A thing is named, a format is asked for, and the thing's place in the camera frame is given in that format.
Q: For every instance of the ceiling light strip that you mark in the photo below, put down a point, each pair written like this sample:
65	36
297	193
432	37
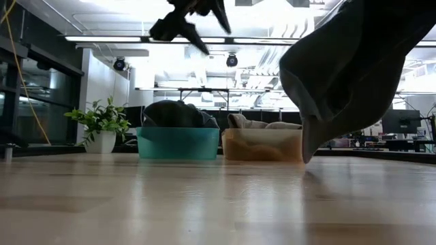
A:
102	39
265	41

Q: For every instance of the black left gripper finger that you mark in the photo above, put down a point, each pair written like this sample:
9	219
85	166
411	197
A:
220	17
177	29

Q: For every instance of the beige cap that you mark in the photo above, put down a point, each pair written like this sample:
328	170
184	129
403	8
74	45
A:
284	126
243	120

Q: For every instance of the black aluminium frame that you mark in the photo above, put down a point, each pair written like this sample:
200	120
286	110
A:
374	156

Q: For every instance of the grey denim cap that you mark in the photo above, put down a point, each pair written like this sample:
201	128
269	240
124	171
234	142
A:
340	85
177	114

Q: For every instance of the orange plastic bin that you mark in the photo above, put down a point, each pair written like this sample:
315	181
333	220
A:
262	146

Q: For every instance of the teal plastic bin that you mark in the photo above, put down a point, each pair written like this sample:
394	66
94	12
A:
177	143

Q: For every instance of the green plant in white pot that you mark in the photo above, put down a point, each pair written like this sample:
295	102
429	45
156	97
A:
102	129

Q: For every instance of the black computer monitor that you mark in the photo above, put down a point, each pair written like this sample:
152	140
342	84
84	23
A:
401	120

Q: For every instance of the silver bolt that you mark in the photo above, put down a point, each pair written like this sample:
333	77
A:
8	153

